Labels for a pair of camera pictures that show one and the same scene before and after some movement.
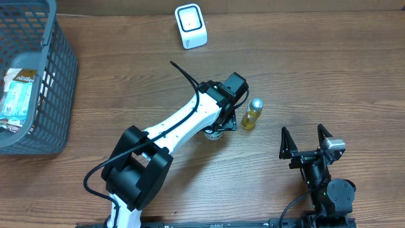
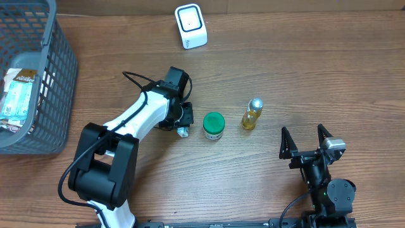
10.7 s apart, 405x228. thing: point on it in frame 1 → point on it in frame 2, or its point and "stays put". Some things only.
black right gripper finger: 323,133 stays put
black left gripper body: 231,124 → 184,118
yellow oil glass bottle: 253,113 stays put
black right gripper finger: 287,145 stays put
